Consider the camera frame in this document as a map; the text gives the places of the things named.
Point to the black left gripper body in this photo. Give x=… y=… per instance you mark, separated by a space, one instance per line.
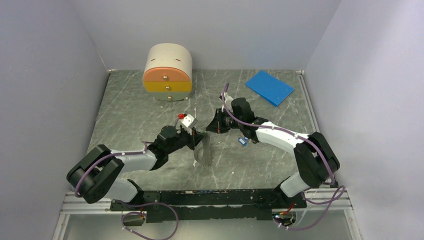
x=183 y=137

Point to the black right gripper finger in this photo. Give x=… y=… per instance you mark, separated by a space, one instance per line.
x=223 y=129
x=215 y=125

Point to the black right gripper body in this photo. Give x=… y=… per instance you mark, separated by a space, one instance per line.
x=228 y=120

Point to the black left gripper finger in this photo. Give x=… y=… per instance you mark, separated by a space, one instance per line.
x=192 y=145
x=197 y=137

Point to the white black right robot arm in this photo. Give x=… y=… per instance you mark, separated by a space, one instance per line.
x=315 y=159

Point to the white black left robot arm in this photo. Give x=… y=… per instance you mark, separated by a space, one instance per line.
x=96 y=175

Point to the blue key tag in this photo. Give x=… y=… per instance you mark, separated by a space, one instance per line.
x=243 y=141

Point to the blue rectangular sheet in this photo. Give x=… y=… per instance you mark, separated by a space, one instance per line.
x=269 y=87

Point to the round mini drawer cabinet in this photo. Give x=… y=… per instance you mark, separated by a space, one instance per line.
x=168 y=72

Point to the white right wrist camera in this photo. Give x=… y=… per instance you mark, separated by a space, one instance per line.
x=228 y=101

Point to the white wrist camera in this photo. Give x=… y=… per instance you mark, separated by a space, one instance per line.
x=228 y=101
x=187 y=121

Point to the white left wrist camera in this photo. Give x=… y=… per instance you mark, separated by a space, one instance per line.
x=187 y=121

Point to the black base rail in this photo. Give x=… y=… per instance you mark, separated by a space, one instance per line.
x=167 y=205

